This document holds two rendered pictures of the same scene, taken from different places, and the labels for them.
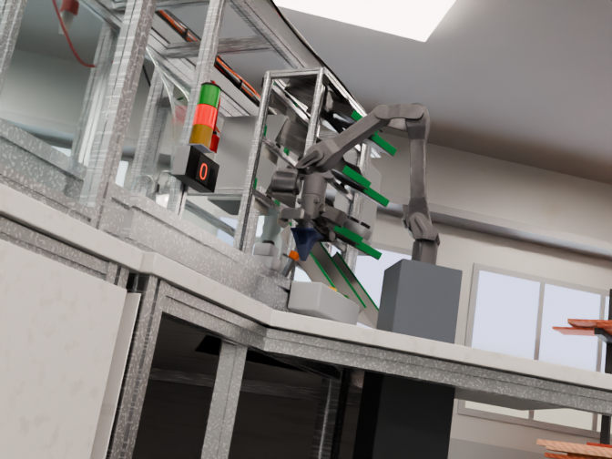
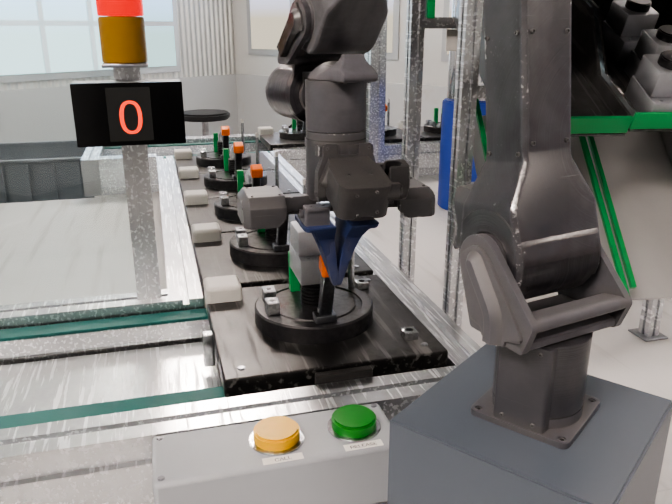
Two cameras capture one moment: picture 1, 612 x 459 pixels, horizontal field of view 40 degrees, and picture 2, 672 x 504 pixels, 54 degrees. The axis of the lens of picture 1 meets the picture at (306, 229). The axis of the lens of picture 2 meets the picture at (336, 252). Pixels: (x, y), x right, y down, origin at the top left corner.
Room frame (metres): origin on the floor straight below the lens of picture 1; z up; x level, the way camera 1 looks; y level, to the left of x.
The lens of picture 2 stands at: (1.46, -0.46, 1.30)
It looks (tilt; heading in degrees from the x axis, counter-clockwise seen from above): 19 degrees down; 47
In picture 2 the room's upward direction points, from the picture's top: straight up
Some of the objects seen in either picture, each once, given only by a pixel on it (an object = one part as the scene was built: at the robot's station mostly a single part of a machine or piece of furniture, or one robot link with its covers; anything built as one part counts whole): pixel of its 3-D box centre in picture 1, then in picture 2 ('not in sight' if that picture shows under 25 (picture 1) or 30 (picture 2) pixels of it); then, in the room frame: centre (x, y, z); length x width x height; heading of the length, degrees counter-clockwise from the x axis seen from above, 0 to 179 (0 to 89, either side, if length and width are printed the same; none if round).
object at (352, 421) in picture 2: not in sight; (353, 425); (1.82, -0.10, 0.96); 0.04 x 0.04 x 0.02
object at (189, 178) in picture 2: not in sight; (234, 164); (2.28, 0.74, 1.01); 0.24 x 0.24 x 0.13; 62
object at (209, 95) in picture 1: (209, 98); not in sight; (1.82, 0.28, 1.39); 0.05 x 0.05 x 0.05
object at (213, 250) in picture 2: not in sight; (274, 224); (2.05, 0.31, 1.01); 0.24 x 0.24 x 0.13; 62
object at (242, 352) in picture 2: not in sight; (314, 324); (1.93, 0.08, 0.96); 0.24 x 0.24 x 0.02; 62
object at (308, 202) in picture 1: (310, 214); (335, 172); (1.89, 0.00, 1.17); 0.19 x 0.06 x 0.08; 152
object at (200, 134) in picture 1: (200, 137); (123, 39); (1.82, 0.28, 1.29); 0.05 x 0.05 x 0.05
